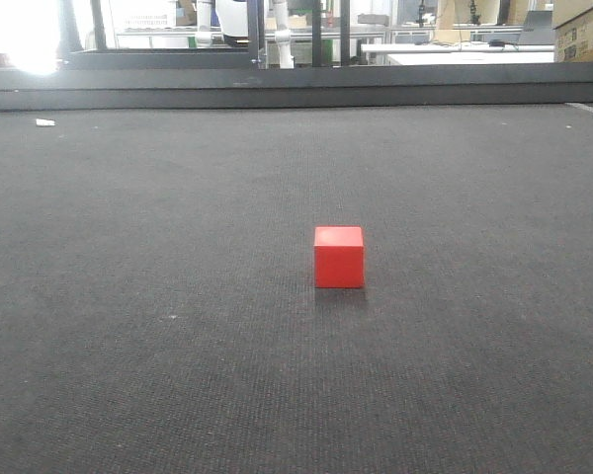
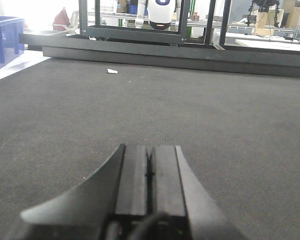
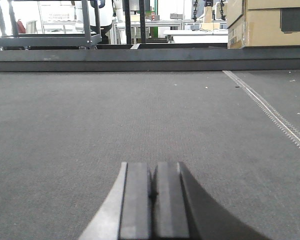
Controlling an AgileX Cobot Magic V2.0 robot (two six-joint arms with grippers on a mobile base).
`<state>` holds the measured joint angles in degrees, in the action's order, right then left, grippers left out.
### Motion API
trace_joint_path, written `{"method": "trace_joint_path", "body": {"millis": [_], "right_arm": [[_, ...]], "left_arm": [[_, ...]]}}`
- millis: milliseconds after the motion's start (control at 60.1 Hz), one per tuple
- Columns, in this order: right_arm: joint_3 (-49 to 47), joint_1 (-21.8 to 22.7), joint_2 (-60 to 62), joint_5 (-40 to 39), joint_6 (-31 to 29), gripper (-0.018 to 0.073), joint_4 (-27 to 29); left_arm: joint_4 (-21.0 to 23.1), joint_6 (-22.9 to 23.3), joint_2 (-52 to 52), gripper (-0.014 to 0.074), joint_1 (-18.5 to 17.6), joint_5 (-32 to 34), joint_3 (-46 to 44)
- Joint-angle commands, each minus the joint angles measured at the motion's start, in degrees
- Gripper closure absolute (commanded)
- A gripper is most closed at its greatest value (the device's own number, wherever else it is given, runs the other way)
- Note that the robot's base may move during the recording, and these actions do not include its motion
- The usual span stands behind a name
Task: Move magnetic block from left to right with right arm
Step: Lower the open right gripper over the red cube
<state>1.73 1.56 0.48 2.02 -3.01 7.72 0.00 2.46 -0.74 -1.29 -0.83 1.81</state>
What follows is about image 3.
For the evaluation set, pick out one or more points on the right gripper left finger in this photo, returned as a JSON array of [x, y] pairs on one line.
[[125, 213]]

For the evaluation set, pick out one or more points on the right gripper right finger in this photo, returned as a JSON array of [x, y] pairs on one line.
[[184, 210]]

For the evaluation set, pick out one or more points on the grey metal cart frame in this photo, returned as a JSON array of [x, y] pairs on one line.
[[48, 24]]

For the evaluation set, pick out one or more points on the white work table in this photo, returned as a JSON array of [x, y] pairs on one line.
[[219, 36]]

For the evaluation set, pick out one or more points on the white humanoid robot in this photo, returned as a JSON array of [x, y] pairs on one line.
[[106, 14]]

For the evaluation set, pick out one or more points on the metal zipper strip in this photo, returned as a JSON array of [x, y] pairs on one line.
[[282, 123]]

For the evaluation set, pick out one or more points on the large cardboard box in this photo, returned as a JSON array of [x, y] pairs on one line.
[[263, 23]]

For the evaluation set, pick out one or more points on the dark metal rail beam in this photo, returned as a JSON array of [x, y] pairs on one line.
[[151, 60]]

